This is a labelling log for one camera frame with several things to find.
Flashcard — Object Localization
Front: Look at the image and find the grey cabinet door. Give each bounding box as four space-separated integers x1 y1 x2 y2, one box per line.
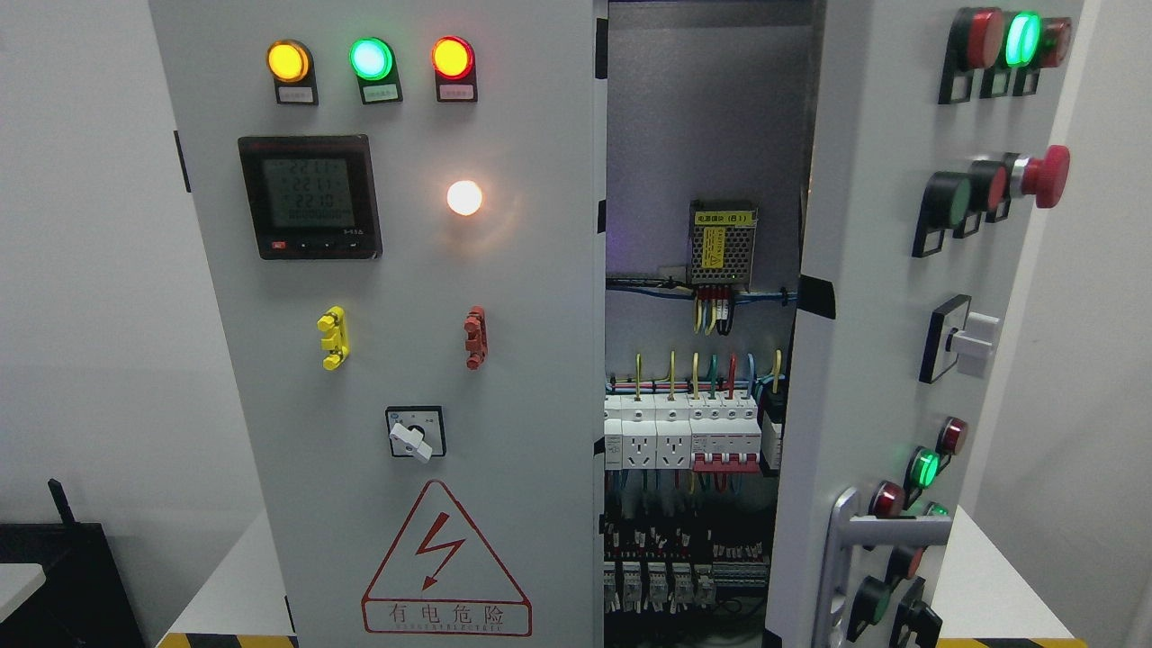
149 1 608 647
765 1 1084 647

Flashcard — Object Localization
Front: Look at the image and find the white glowing indicator lamp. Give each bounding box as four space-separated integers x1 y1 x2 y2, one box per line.
445 180 484 217

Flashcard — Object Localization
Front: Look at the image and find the white socket and breaker row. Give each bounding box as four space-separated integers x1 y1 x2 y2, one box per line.
604 393 764 474

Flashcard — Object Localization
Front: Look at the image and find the metal mesh power supply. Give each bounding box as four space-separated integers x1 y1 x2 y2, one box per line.
687 199 760 286

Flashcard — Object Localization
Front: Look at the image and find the black white surge protector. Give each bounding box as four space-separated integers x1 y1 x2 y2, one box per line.
760 387 787 476

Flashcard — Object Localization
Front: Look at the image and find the lower relay terminal row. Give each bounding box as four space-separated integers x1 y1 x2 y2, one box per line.
599 513 772 615

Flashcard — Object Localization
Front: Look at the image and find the red electric hazard warning sticker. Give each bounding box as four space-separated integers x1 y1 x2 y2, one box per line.
361 480 535 636

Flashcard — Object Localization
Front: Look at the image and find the black digital power meter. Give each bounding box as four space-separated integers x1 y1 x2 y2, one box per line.
238 134 382 261

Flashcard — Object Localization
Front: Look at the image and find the red indicator lamp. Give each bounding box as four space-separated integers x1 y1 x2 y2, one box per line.
431 33 477 103

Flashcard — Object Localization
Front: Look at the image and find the green indicator lamp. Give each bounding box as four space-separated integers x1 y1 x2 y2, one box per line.
348 37 403 105

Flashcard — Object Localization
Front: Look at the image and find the yellow indicator lamp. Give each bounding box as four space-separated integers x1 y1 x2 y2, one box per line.
265 40 320 105

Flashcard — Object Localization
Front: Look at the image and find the red emergency stop button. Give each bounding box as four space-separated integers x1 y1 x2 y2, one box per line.
1005 145 1071 209

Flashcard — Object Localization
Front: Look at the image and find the black box with antenna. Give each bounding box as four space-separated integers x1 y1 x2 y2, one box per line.
1 479 145 647

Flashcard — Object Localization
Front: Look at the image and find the red terminal post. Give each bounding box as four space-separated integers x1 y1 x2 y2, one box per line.
463 306 488 371

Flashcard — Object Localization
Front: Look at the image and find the white rotary selector switch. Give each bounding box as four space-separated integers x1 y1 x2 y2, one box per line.
385 405 447 464

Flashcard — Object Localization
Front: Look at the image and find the silver door handle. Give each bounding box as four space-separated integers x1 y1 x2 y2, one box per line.
811 487 953 647

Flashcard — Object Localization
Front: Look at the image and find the right door rotary switch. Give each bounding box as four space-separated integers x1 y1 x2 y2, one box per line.
918 294 1003 384

